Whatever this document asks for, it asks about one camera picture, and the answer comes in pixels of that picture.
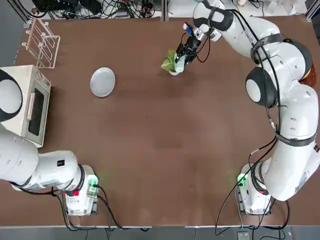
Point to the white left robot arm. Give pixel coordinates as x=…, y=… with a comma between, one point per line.
x=17, y=155

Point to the pale green cup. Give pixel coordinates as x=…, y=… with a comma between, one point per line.
x=180, y=66

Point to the grey floor socket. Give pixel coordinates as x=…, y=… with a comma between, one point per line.
x=243, y=235

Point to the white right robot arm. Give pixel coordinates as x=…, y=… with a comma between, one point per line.
x=292, y=155

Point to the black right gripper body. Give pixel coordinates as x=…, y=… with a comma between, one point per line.
x=192, y=45

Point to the green lettuce leaf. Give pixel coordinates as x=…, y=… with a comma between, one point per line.
x=168, y=62

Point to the brown wicker basket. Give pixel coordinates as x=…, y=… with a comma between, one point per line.
x=313, y=78

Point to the larger grey dish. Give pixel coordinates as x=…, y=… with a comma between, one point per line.
x=102, y=82

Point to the white toaster oven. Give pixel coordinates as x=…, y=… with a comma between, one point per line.
x=37, y=112

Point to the smaller grey bowl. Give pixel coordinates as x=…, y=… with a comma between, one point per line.
x=172, y=73

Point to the aluminium frame post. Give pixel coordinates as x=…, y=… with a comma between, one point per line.
x=164, y=10
x=21, y=10

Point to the white bottle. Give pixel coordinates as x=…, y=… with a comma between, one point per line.
x=241, y=2

